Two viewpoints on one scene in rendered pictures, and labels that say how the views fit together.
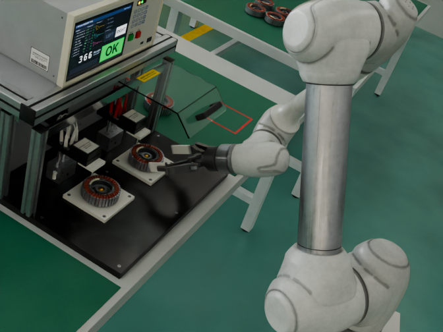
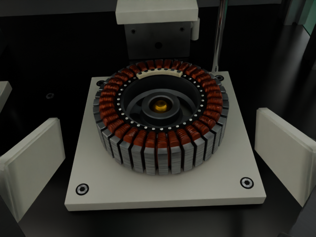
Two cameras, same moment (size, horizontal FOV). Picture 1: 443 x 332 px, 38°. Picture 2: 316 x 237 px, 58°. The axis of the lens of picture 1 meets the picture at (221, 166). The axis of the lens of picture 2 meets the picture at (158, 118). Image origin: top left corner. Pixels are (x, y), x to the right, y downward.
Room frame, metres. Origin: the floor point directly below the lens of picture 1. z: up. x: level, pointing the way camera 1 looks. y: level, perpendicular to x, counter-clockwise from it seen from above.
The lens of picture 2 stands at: (1.62, 0.07, 0.98)
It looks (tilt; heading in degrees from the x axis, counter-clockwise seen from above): 47 degrees down; 74
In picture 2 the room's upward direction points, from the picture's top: 3 degrees counter-clockwise
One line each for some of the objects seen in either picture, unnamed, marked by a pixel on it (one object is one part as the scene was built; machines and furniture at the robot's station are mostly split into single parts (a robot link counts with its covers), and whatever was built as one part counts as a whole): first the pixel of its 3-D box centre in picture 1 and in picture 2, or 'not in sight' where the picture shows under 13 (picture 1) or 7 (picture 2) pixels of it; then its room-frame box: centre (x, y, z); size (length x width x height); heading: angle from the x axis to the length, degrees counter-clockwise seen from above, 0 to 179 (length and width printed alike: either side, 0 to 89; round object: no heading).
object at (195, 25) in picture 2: not in sight; (193, 30); (1.75, 0.35, 0.80); 0.01 x 0.01 x 0.03; 73
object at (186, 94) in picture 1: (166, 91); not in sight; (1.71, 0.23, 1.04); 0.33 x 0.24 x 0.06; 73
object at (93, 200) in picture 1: (101, 190); not in sight; (1.44, 0.31, 0.80); 0.11 x 0.11 x 0.04
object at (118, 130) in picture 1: (109, 137); (157, 27); (1.72, 0.38, 0.80); 0.08 x 0.05 x 0.06; 163
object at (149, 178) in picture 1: (144, 163); (161, 129); (1.67, 0.24, 0.78); 0.15 x 0.15 x 0.01; 73
